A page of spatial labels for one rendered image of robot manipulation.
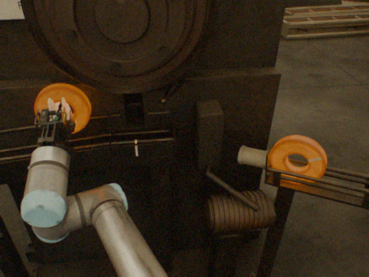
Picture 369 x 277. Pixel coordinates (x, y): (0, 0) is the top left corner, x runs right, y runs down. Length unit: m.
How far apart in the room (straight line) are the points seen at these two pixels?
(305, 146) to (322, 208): 1.00
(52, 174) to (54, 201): 0.07
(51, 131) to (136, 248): 0.37
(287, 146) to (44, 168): 0.64
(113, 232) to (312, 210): 1.32
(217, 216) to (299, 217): 0.84
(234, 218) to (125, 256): 0.47
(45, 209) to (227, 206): 0.57
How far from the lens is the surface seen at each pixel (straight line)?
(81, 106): 1.00
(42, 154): 0.83
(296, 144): 0.97
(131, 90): 0.94
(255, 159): 1.03
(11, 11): 1.05
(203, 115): 0.99
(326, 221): 1.88
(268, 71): 1.13
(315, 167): 1.00
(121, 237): 0.75
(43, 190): 0.77
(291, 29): 4.30
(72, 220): 0.88
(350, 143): 2.50
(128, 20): 0.77
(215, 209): 1.08
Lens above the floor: 1.32
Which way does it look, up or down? 36 degrees down
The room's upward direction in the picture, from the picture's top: straight up
